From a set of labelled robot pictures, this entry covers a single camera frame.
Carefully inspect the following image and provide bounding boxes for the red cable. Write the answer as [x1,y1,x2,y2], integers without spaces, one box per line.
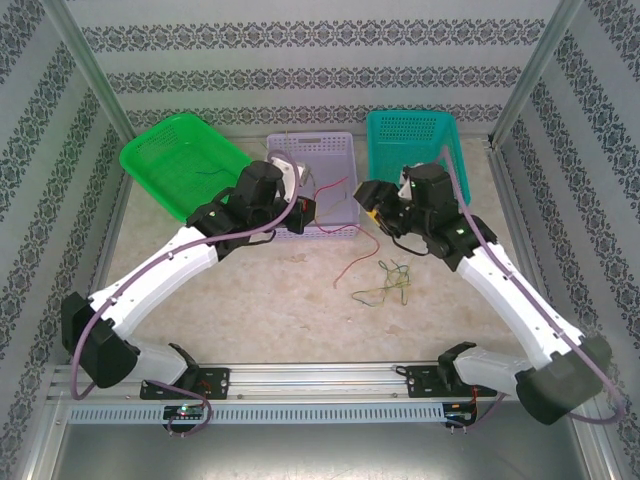
[302,177,381,290]

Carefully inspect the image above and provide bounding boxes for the teal plastic basket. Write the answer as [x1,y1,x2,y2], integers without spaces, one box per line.
[365,109,472,209]

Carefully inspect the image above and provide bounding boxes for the purple plastic basket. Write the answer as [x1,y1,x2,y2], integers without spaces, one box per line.
[265,132,362,245]

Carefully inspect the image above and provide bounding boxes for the green plastic basket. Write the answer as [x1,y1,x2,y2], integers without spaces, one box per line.
[118,113,254,224]

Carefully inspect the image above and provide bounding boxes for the grey metal panel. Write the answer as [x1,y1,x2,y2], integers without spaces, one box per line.
[29,399,614,480]

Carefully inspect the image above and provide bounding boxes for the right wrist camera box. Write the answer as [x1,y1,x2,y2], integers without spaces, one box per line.
[397,167,417,202]

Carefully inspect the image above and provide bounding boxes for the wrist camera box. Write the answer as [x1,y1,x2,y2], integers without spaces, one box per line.
[269,152,314,201]
[397,167,417,202]

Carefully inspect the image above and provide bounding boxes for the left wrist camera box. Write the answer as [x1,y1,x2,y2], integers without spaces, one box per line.
[269,152,314,201]

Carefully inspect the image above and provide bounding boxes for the aluminium side rail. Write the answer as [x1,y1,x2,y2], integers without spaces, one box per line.
[482,137,571,361]
[69,172,132,366]

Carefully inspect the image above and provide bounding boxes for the aluminium frame post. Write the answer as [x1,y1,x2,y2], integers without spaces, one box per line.
[488,0,585,146]
[42,0,137,144]

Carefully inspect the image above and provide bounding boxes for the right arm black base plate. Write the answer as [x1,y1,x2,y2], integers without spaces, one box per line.
[405,364,499,400]

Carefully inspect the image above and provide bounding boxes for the aluminium mounting rail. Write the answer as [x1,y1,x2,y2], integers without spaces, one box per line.
[49,362,586,401]

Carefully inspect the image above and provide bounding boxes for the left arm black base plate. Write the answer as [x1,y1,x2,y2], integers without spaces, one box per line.
[139,367,232,401]

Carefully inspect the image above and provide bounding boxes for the white slotted cable duct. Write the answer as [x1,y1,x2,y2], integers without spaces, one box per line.
[67,403,447,425]

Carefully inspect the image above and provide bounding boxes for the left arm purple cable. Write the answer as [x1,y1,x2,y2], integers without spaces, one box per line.
[69,152,307,439]

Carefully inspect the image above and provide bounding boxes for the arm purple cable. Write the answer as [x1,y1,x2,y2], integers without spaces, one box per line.
[438,145,627,432]
[69,152,307,439]

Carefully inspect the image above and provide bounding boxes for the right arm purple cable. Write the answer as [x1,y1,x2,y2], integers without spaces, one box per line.
[438,145,627,432]

